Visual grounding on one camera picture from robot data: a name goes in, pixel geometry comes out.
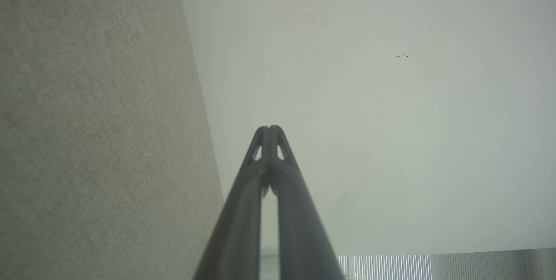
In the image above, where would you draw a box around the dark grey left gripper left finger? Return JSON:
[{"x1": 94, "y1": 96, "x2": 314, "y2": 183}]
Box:
[{"x1": 193, "y1": 125, "x2": 271, "y2": 280}]

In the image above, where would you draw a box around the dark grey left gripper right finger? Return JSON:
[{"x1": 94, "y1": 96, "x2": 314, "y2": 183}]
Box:
[{"x1": 269, "y1": 125, "x2": 347, "y2": 280}]

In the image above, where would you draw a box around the grey fabric sofa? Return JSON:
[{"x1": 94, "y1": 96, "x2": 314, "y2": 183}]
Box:
[{"x1": 0, "y1": 0, "x2": 225, "y2": 280}]

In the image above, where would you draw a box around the white ribbed wall panel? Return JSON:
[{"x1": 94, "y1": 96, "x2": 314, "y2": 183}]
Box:
[{"x1": 337, "y1": 249, "x2": 556, "y2": 280}]

